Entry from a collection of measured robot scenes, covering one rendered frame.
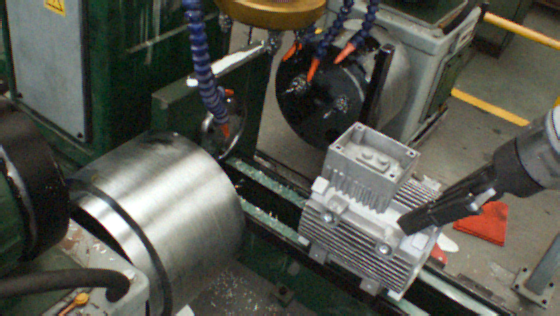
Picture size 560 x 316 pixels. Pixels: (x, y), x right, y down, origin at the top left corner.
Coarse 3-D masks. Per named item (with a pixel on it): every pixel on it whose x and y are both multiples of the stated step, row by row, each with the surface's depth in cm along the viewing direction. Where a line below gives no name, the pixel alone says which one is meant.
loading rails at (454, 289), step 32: (256, 160) 123; (256, 192) 121; (288, 192) 118; (256, 224) 109; (288, 224) 120; (256, 256) 114; (288, 256) 108; (288, 288) 112; (320, 288) 107; (352, 288) 102; (384, 288) 103; (416, 288) 107; (448, 288) 105
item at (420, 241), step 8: (320, 184) 95; (328, 184) 95; (320, 192) 95; (304, 240) 103; (416, 240) 89; (424, 240) 89; (416, 248) 90; (424, 248) 90; (432, 248) 105; (392, 296) 97; (400, 296) 96
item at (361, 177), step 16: (352, 128) 99; (368, 128) 99; (336, 144) 94; (352, 144) 100; (368, 144) 101; (384, 144) 99; (400, 144) 97; (336, 160) 94; (352, 160) 92; (368, 160) 95; (384, 160) 95; (400, 160) 99; (416, 160) 96; (336, 176) 95; (352, 176) 93; (368, 176) 92; (384, 176) 90; (400, 176) 91; (352, 192) 94; (368, 192) 93; (384, 192) 91; (368, 208) 94; (384, 208) 93
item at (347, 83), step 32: (320, 32) 127; (352, 32) 122; (384, 32) 125; (288, 64) 125; (320, 64) 119; (352, 64) 115; (288, 96) 128; (320, 96) 123; (352, 96) 118; (384, 96) 118; (320, 128) 127
